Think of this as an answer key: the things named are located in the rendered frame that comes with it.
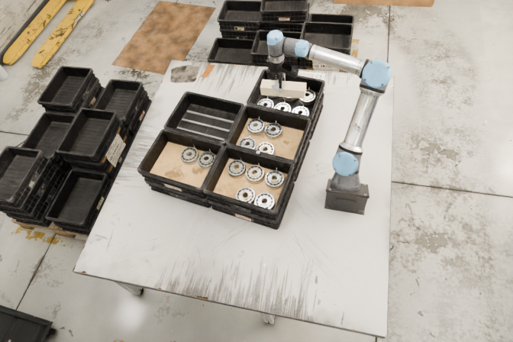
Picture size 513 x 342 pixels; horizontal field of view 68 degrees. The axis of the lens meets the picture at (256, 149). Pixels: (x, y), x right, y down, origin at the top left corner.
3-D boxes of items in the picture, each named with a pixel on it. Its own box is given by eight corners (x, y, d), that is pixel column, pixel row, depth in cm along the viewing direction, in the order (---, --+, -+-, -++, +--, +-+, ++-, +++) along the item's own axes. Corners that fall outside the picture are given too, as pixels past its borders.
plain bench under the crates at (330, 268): (378, 137, 308) (394, 75, 250) (366, 354, 224) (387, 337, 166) (194, 117, 341) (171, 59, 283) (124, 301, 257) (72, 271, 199)
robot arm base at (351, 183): (359, 184, 200) (362, 166, 198) (360, 193, 186) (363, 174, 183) (330, 180, 203) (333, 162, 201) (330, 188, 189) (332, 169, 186)
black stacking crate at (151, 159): (227, 156, 216) (224, 145, 206) (206, 201, 201) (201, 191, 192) (168, 140, 227) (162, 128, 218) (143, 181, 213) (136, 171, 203)
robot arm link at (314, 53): (395, 65, 180) (301, 36, 192) (395, 65, 170) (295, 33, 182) (386, 88, 183) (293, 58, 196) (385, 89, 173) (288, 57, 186)
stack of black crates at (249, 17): (269, 30, 374) (266, 1, 346) (263, 52, 358) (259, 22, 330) (230, 29, 382) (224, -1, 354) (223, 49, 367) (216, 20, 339)
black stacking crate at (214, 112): (247, 117, 230) (244, 104, 221) (228, 156, 216) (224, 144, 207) (190, 103, 242) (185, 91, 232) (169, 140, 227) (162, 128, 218)
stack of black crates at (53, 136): (66, 136, 327) (43, 111, 299) (97, 140, 320) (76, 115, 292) (43, 176, 306) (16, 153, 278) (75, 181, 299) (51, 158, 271)
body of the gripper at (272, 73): (270, 70, 200) (268, 53, 190) (286, 71, 198) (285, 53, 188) (267, 81, 196) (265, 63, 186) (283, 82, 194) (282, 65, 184)
